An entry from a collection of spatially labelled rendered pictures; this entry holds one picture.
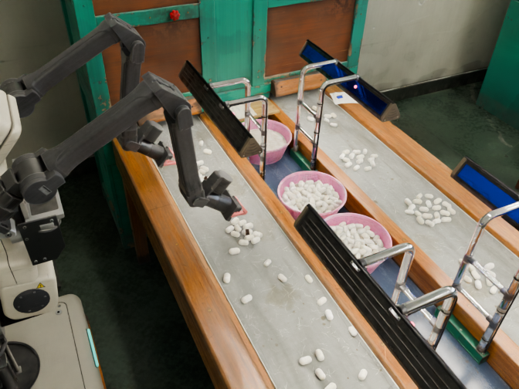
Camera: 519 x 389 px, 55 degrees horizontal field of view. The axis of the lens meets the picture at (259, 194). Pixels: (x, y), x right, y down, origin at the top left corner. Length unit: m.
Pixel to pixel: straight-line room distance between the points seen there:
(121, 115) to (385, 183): 1.20
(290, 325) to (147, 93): 0.78
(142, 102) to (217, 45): 1.14
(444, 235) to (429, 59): 2.61
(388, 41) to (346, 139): 1.76
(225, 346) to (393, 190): 0.98
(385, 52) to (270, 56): 1.68
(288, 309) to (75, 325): 0.97
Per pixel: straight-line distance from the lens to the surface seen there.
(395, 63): 4.13
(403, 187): 2.10
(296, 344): 1.50
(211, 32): 2.28
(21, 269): 1.63
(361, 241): 1.81
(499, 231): 1.99
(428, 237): 1.90
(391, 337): 1.15
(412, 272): 1.80
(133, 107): 1.23
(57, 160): 1.26
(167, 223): 1.81
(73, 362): 2.10
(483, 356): 1.66
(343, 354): 1.50
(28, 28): 2.98
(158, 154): 1.93
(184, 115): 1.27
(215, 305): 1.55
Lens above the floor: 1.98
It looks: 39 degrees down
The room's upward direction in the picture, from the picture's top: 2 degrees clockwise
